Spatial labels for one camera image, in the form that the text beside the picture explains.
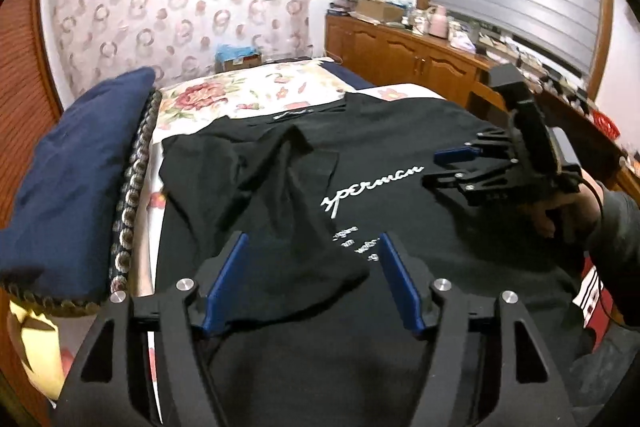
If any lilac tissue pack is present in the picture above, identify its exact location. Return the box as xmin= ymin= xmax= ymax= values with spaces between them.
xmin=449 ymin=29 xmax=477 ymax=51

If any wooden louvered wardrobe door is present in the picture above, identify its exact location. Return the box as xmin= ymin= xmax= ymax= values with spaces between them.
xmin=0 ymin=0 xmax=65 ymax=190

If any white red-flowered bedsheet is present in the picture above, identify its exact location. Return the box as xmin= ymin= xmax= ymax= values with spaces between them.
xmin=132 ymin=83 xmax=446 ymax=300

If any beaded pillow mat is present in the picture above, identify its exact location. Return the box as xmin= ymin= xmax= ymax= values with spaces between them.
xmin=0 ymin=88 xmax=164 ymax=318

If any wooden cabinet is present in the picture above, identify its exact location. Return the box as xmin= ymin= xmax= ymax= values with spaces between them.
xmin=324 ymin=9 xmax=640 ymax=208

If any navy blue pillow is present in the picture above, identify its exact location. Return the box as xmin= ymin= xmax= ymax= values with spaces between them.
xmin=0 ymin=67 xmax=158 ymax=303

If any yellow cloth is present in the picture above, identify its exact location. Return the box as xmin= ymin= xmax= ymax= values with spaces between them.
xmin=6 ymin=299 xmax=67 ymax=404

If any black t-shirt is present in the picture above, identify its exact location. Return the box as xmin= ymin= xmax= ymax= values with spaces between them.
xmin=152 ymin=91 xmax=601 ymax=427

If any cardboard box with blue contents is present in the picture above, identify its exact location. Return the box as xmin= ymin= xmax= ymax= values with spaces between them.
xmin=215 ymin=43 xmax=264 ymax=74

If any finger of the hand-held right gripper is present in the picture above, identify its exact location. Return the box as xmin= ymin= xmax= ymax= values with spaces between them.
xmin=422 ymin=159 xmax=521 ymax=208
xmin=433 ymin=129 xmax=516 ymax=168

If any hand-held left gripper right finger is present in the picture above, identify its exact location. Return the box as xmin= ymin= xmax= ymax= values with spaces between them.
xmin=377 ymin=232 xmax=581 ymax=427

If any person's right hand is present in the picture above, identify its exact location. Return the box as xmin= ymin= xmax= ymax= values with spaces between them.
xmin=517 ymin=184 xmax=603 ymax=253

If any pink kettle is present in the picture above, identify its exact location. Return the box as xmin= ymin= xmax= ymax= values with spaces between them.
xmin=427 ymin=5 xmax=449 ymax=38

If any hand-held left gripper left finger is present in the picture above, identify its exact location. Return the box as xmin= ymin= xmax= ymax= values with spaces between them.
xmin=52 ymin=232 xmax=251 ymax=427

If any flat cardboard box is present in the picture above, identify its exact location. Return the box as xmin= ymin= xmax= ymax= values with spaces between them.
xmin=356 ymin=0 xmax=405 ymax=24

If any rose print quilt navy border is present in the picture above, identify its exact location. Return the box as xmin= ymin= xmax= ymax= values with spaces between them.
xmin=159 ymin=57 xmax=377 ymax=134

